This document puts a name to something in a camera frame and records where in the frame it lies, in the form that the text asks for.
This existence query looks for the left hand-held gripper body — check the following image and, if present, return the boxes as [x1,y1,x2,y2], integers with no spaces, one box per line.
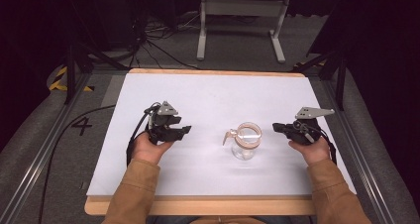
[144,100,182,146]

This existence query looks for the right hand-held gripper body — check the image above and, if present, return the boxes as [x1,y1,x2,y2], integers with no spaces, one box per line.
[286,106,336,146]

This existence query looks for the glass jar with wooden lid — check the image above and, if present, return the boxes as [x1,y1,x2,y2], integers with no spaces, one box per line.
[222,121,263,162]

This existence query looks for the person's right hand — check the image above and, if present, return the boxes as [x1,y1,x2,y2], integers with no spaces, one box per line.
[287,136,332,168]

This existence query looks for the person's left hand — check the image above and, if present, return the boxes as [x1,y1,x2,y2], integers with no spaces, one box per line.
[132,131,174,166]

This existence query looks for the white table sheet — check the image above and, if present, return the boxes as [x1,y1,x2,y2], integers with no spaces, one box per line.
[86,72,358,197]

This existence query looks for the black metal stand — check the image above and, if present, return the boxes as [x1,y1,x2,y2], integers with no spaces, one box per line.
[290,49,349,112]
[63,40,131,105]

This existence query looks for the wooden table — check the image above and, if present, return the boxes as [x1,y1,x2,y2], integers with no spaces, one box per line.
[83,67,358,217]

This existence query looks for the yellow black floor tape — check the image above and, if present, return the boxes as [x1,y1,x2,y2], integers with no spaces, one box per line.
[48,65,96,93]

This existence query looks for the white metal stand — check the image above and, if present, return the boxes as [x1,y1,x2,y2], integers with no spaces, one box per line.
[196,0,292,64]

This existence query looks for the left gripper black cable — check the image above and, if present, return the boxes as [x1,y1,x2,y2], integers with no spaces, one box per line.
[126,102,161,168]

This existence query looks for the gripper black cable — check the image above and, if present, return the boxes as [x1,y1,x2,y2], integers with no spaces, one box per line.
[296,119,338,167]
[126,102,161,168]

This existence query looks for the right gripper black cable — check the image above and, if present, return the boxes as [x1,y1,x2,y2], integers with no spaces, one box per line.
[296,119,338,167]

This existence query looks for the aluminium rail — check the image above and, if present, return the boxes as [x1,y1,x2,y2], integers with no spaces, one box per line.
[0,72,94,224]
[320,78,398,224]

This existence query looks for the bundle of black cables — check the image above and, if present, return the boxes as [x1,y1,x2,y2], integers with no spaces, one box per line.
[127,10,203,70]

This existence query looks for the long black floor cable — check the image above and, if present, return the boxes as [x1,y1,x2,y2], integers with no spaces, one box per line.
[37,104,117,224]

